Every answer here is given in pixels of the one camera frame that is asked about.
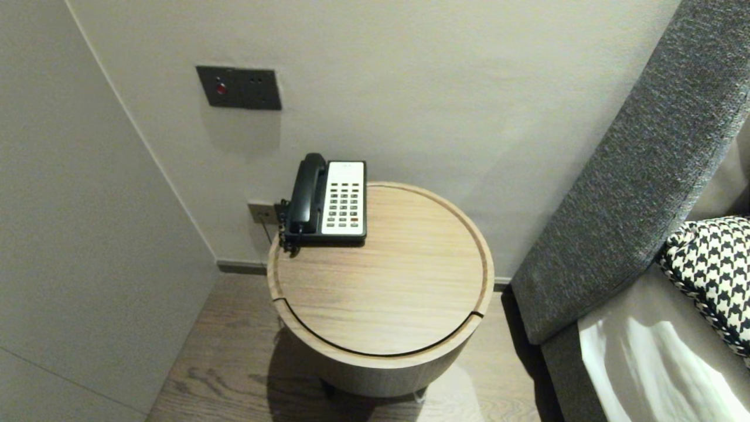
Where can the white black telephone base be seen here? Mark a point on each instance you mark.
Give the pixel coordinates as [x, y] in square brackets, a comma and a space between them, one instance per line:
[345, 199]

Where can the black white houndstooth pillow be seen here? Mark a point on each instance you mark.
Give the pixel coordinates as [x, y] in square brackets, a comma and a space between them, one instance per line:
[715, 264]

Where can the grey wall socket plate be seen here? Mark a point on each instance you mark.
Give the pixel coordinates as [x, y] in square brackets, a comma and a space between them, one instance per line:
[258, 212]

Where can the round wooden nightstand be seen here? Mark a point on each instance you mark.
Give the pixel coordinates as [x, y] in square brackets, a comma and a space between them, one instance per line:
[381, 264]

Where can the dark wall switch panel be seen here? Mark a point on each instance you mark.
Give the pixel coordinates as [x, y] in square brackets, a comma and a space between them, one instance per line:
[240, 88]

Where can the black telephone handset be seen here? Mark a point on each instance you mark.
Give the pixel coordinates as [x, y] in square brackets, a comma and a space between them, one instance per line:
[307, 187]

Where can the white bed sheet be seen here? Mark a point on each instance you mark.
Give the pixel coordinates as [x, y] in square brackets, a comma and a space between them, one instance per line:
[656, 363]

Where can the grey fabric headboard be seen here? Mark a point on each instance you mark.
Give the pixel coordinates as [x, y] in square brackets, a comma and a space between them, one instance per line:
[644, 146]

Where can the grey fabric bed base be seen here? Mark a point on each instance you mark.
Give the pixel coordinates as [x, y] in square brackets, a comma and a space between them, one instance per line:
[565, 381]

